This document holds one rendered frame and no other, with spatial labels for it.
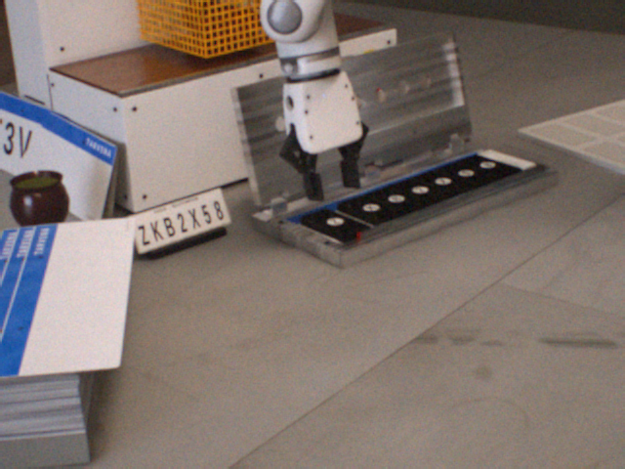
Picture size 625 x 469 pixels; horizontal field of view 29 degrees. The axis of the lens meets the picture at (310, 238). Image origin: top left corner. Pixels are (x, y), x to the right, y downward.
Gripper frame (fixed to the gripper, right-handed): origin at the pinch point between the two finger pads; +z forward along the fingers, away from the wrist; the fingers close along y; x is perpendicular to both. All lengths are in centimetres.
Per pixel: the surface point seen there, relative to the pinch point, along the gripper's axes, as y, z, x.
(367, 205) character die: 7.3, 5.5, 2.3
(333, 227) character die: -1.3, 6.1, -0.1
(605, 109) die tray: 71, 6, 11
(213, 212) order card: -10.3, 2.5, 16.2
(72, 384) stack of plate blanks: -55, 5, -24
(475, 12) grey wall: 209, 2, 179
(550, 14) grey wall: 216, 6, 150
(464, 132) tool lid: 37.2, 1.9, 11.5
